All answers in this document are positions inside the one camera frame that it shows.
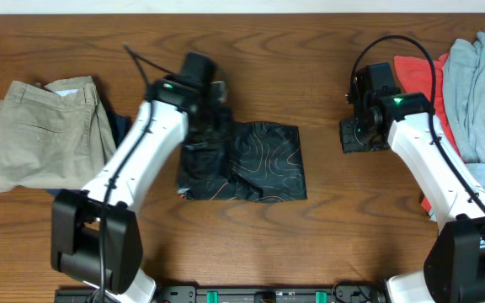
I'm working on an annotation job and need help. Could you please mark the black printed cycling jersey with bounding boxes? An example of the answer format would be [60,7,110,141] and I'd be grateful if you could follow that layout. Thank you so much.
[176,108,307,203]

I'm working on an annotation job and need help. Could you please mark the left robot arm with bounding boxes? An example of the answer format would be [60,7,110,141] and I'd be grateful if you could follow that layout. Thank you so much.
[51,52,232,302]

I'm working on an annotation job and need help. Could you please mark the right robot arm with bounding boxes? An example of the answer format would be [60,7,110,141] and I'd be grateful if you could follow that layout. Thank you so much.
[340,63,485,302]

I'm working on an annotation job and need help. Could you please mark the red shirt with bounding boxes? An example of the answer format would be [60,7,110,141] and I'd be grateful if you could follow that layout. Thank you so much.
[394,53,459,153]

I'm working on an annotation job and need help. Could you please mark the dark navy folded garment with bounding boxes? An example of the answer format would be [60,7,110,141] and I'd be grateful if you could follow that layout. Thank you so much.
[45,111,134,197]

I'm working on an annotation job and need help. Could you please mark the light grey blue shirt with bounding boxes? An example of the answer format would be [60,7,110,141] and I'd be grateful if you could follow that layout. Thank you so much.
[442,32,485,189]

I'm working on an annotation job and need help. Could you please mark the folded khaki shorts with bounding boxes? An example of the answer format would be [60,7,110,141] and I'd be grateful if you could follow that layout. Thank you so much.
[0,77,116,193]

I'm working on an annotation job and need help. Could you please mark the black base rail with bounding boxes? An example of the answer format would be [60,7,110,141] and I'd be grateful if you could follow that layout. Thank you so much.
[55,284,389,303]

